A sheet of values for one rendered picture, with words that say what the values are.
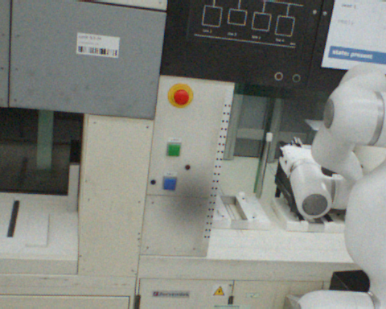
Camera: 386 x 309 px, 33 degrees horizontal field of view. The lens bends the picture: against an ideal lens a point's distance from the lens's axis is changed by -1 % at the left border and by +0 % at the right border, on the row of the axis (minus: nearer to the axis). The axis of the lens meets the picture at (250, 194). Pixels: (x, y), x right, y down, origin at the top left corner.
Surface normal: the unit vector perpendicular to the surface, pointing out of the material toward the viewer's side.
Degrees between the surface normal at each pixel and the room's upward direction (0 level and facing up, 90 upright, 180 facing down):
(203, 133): 90
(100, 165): 90
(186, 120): 90
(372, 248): 84
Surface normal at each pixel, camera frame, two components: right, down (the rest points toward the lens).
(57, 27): 0.24, 0.41
